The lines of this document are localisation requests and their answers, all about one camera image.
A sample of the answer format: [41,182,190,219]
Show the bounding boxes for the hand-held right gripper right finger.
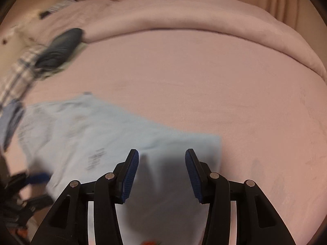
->
[185,148,297,245]

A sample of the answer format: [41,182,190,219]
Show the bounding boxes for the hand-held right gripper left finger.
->
[30,148,140,245]

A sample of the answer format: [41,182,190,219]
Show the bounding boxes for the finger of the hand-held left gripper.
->
[15,173,51,186]
[22,195,55,213]

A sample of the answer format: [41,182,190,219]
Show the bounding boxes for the light blue strawberry pants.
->
[15,92,222,245]

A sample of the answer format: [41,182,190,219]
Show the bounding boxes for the blue denim cloth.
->
[0,99,26,151]

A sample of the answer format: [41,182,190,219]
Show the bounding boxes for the plaid pillow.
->
[0,45,48,106]

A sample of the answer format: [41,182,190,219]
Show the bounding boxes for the pale green folded cloth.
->
[57,43,88,70]

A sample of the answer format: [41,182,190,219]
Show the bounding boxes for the dark blue folded clothes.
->
[35,28,85,79]

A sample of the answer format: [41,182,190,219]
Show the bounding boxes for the pink duvet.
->
[84,0,327,83]

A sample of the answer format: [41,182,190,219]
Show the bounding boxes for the pink pillow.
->
[17,0,114,45]

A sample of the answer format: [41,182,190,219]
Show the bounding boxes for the blue checked pillow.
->
[39,0,76,19]

